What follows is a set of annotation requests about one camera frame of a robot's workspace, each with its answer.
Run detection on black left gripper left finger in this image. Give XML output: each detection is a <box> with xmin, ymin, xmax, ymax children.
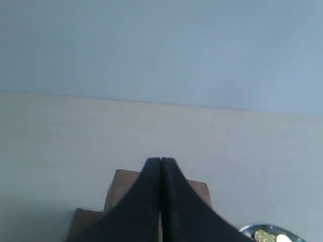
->
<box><xmin>68</xmin><ymin>158</ymin><xmax>161</xmax><ymax>241</ymax></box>

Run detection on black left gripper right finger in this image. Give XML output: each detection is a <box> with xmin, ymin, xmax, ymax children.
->
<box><xmin>160</xmin><ymin>158</ymin><xmax>251</xmax><ymax>242</ymax></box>

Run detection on brown cardboard slotted box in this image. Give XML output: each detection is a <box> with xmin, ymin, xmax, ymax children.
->
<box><xmin>66</xmin><ymin>169</ymin><xmax>210</xmax><ymax>242</ymax></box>

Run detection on round silver metal plate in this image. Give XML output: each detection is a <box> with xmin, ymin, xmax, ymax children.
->
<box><xmin>239</xmin><ymin>223</ymin><xmax>306</xmax><ymax>242</ymax></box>

